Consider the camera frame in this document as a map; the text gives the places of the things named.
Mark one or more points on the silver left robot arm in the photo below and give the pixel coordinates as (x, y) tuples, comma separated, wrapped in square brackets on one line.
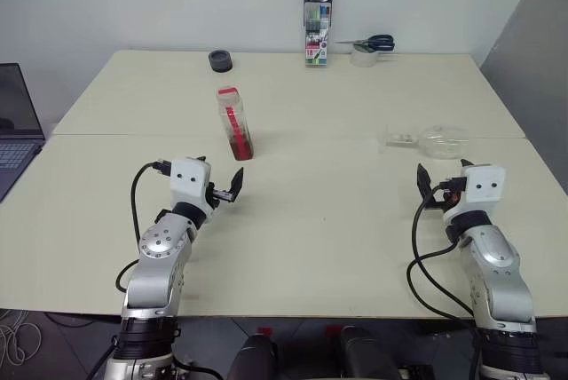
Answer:
[(155, 273)]

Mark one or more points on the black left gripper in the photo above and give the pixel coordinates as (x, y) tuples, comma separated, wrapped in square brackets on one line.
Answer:
[(219, 196)]

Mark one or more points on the small red floor marker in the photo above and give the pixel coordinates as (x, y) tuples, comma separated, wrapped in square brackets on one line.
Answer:
[(264, 331)]

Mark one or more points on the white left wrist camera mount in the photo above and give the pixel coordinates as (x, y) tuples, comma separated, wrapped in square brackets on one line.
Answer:
[(188, 180)]

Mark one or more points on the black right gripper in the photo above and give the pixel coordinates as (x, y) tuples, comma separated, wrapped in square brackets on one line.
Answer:
[(446, 200)]

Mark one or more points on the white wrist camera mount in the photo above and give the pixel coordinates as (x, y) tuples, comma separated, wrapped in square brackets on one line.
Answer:
[(483, 187), (188, 180)]

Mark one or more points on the marker pen set box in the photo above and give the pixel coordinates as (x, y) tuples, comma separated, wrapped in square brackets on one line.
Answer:
[(317, 34)]

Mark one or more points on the dark rounded shape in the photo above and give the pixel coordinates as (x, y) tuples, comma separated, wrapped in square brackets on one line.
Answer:
[(255, 358), (366, 353)]

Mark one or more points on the black round tape roll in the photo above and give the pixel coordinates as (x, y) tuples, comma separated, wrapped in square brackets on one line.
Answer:
[(220, 61)]

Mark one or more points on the clear bottle with red contents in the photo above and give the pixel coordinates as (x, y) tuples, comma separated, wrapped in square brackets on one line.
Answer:
[(237, 131)]

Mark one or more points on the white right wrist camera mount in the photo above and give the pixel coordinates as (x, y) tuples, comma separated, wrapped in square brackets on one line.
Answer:
[(483, 187)]

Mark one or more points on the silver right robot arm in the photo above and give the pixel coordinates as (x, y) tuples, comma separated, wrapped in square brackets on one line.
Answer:
[(497, 273)]

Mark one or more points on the clear wine glass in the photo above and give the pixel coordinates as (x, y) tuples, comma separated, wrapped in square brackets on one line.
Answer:
[(444, 142)]

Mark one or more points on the clear tape roll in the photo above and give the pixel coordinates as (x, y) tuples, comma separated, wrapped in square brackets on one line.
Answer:
[(364, 58)]

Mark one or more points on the dark grey laptop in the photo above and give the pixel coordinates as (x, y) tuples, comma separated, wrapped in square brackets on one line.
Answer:
[(15, 131)]

